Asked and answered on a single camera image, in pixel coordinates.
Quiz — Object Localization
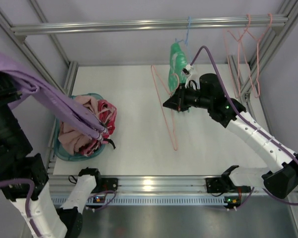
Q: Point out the purple trousers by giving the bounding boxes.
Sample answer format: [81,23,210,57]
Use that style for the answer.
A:
[0,53,108,141]

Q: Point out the pink wire hanger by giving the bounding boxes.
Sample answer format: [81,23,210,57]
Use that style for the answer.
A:
[150,65,179,151]

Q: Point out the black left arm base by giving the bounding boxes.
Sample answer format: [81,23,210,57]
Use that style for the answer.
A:
[91,171,119,193]

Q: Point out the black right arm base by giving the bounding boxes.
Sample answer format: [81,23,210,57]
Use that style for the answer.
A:
[205,166,239,194]

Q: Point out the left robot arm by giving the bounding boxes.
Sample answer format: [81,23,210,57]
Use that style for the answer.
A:
[0,72,100,238]

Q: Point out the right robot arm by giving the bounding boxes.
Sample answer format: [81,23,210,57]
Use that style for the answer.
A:
[162,73,298,199]

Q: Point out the green tie-dye trousers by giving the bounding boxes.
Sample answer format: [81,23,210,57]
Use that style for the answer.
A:
[168,42,188,93]

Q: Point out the pink camouflage trousers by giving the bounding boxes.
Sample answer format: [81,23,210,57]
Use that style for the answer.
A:
[75,96,117,157]

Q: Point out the teal plastic laundry basket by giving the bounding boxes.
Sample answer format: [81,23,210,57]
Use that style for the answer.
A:
[54,92,106,161]

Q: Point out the pale pink garment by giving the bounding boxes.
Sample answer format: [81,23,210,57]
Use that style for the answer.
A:
[58,95,100,157]

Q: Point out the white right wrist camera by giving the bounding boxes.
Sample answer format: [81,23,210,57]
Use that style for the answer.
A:
[182,64,200,90]

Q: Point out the blue wire hanger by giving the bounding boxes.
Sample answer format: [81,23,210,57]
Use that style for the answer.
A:
[175,16,193,63]

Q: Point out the aluminium hanging rail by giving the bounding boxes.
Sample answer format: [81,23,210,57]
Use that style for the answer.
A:
[10,14,288,36]

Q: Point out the left aluminium frame post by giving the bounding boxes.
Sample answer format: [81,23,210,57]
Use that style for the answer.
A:
[0,8,79,96]

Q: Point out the aluminium frame post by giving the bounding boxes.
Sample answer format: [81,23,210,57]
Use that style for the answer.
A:
[0,8,79,96]
[240,0,298,150]

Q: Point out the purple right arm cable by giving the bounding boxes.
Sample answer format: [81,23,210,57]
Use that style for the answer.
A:
[190,46,298,206]

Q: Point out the aluminium front rail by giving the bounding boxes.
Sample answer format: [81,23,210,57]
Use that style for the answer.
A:
[49,175,210,196]

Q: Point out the perforated grey cable tray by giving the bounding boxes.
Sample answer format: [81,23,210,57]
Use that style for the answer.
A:
[49,194,241,206]

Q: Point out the right aluminium frame post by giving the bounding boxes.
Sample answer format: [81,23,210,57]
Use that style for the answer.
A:
[240,0,298,150]

